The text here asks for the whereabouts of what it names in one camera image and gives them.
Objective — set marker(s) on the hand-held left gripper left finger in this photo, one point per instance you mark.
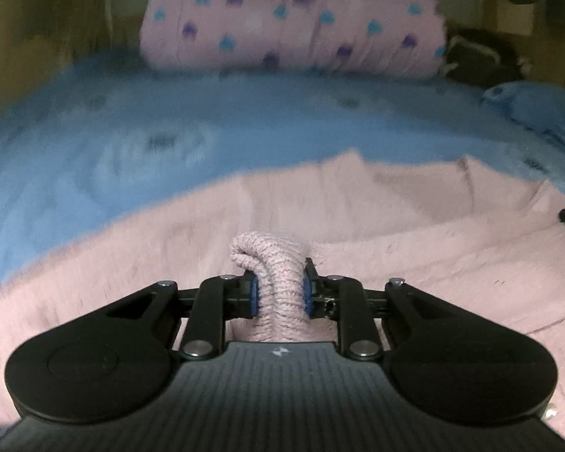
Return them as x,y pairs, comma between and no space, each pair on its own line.
253,295

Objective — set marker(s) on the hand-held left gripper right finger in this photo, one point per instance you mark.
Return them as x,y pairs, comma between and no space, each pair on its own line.
308,297

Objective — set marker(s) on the pink knitted sweater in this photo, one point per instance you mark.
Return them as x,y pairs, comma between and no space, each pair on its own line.
405,254

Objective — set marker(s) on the blue cloth bundle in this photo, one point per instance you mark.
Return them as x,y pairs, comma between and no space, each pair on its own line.
536,108

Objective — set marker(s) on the dark bag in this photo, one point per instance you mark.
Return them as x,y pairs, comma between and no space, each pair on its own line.
480,59

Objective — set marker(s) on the blue floral bed sheet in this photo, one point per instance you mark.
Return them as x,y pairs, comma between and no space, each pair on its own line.
122,150

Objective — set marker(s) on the wooden furniture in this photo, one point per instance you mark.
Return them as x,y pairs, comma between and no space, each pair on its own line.
546,19

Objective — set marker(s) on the pink heart-print rolled blanket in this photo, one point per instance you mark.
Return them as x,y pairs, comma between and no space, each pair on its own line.
287,23

